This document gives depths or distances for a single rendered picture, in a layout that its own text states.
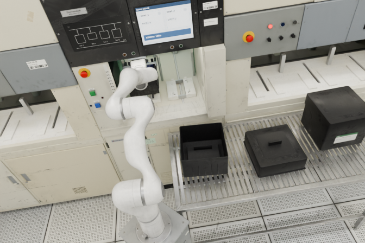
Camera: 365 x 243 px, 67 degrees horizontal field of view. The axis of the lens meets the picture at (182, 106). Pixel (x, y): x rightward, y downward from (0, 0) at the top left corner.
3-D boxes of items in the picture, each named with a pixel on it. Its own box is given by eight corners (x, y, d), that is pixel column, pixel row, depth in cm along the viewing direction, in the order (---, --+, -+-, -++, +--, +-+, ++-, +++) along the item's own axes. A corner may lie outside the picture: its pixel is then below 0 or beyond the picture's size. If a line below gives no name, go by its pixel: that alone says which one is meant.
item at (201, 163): (181, 142, 190) (178, 126, 178) (222, 139, 189) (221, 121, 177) (183, 177, 170) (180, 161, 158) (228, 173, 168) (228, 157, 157)
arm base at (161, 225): (155, 254, 139) (148, 238, 126) (128, 231, 148) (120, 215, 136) (178, 223, 149) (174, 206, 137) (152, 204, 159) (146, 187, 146)
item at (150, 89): (129, 102, 202) (118, 65, 181) (130, 85, 217) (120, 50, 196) (162, 97, 202) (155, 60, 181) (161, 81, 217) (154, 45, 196)
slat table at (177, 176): (188, 259, 205) (176, 211, 154) (179, 188, 250) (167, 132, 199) (358, 230, 208) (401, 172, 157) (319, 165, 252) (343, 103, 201)
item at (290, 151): (258, 178, 164) (260, 165, 155) (243, 141, 186) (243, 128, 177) (306, 168, 165) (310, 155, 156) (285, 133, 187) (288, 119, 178)
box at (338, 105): (320, 152, 173) (330, 124, 156) (299, 120, 194) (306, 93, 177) (363, 143, 174) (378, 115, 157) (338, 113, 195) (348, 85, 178)
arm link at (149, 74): (150, 62, 145) (156, 66, 175) (121, 71, 145) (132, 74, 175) (155, 79, 145) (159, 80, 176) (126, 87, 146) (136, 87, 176)
